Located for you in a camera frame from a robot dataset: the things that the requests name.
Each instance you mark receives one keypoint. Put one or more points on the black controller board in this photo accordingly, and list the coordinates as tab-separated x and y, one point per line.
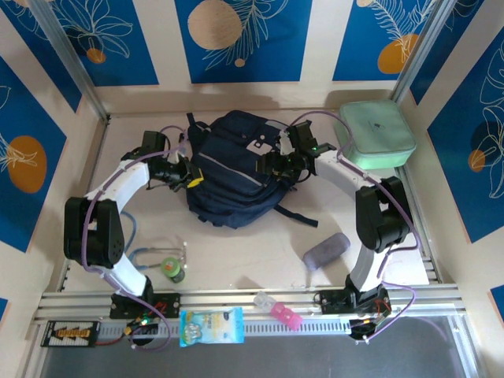
364	330

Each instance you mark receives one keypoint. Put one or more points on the blue stethoscope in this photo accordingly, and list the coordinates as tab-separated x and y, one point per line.
153	252

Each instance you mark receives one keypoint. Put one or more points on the small green bottle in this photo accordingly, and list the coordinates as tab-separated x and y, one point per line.
173	269

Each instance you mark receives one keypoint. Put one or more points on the black orange power board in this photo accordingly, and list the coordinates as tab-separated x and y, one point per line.
70	334

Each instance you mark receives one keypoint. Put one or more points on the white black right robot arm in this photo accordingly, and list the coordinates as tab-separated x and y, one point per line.
380	212

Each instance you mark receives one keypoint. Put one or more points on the aluminium frame rail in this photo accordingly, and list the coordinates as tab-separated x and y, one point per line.
236	295

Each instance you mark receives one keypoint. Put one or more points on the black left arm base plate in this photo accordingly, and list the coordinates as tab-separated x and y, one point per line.
169	305

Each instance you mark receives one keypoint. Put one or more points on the aluminium corner post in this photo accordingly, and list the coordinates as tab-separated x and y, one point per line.
423	47
71	59

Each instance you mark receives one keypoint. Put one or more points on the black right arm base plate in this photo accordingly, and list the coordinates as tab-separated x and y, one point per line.
334	301

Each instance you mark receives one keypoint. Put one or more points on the blue wet wipes packet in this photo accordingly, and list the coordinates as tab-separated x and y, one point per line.
212	327

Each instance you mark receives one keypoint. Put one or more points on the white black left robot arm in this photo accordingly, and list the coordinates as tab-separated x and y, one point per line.
94	232

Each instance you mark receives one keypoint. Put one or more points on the mint green square case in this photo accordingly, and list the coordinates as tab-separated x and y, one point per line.
376	134

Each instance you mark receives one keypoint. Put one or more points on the pink pill box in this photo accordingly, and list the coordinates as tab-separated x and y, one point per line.
286	316

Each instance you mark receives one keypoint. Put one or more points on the navy blue backpack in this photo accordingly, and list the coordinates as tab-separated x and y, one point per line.
232	185

